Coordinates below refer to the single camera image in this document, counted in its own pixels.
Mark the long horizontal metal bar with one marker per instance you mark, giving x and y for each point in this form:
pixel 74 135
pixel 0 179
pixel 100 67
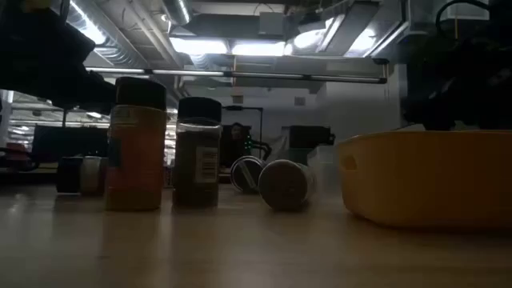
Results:
pixel 200 73

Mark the dark spice jar black lid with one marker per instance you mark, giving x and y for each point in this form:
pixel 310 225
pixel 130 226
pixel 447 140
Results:
pixel 286 184

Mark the red object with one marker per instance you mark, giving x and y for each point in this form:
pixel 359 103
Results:
pixel 16 154

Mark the black rectangular stand frame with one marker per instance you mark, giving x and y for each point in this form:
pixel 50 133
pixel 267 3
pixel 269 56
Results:
pixel 244 107

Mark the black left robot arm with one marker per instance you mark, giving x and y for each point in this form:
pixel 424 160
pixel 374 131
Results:
pixel 40 52

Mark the gold lid spice jar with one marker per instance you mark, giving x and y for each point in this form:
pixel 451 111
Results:
pixel 246 174

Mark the orange spice jar black lid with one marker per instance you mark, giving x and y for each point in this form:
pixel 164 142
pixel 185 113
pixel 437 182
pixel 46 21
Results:
pixel 136 160

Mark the person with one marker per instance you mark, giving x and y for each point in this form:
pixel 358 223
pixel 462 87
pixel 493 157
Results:
pixel 237 138

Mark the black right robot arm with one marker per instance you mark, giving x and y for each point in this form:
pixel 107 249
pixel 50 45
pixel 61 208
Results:
pixel 484 80

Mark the purple label jar black lid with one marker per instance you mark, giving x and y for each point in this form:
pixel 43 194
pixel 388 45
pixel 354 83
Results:
pixel 196 168

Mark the clear plastic container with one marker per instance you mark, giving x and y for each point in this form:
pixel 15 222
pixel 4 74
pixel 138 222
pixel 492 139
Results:
pixel 326 168

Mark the small yellow plastic bin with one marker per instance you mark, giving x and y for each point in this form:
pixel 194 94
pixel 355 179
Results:
pixel 432 180

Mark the dark cabinet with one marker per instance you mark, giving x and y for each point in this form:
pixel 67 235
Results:
pixel 72 142

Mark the teal plastic bin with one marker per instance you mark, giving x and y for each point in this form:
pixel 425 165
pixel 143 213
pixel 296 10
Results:
pixel 300 155

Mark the background black robot arm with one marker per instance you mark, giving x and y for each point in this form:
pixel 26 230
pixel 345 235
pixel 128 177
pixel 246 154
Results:
pixel 258 148

